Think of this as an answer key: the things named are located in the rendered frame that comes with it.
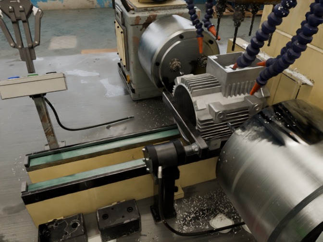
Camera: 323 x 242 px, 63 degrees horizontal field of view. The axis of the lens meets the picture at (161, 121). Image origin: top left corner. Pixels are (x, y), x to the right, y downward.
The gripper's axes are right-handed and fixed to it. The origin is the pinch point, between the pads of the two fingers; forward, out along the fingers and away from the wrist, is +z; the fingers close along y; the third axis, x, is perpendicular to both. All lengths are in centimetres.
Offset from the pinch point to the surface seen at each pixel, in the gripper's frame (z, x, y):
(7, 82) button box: 5.3, -3.5, -5.8
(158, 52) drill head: 2.4, -4.3, 37.2
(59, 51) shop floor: -41, 318, -7
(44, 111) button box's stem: 15.1, 1.7, 0.7
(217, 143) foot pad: 28, -26, 42
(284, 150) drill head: 23, -52, 40
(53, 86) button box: 8.0, -3.5, 5.3
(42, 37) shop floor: -72, 379, -31
